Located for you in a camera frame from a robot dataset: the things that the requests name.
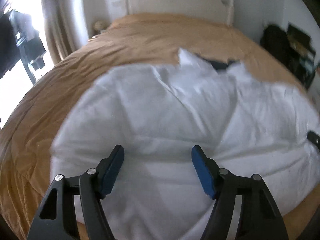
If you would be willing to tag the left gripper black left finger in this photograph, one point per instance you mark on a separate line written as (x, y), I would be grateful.
(55, 217)

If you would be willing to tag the tan orange bed cover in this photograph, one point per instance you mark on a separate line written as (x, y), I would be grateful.
(148, 38)

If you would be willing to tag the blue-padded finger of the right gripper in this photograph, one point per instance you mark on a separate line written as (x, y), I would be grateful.
(314, 138)

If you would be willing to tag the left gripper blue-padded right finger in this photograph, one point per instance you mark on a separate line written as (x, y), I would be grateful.
(260, 217)

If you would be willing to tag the dark clothes on rack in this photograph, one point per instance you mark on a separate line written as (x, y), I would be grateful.
(20, 41)

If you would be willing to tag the small bedside lamp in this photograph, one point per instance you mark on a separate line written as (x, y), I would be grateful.
(99, 26)

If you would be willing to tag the white bed headboard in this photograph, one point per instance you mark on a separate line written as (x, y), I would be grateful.
(218, 11)

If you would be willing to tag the black bag on shelf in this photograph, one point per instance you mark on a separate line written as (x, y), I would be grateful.
(275, 41)

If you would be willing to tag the beige window curtain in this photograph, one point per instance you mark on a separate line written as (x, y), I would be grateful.
(62, 26)

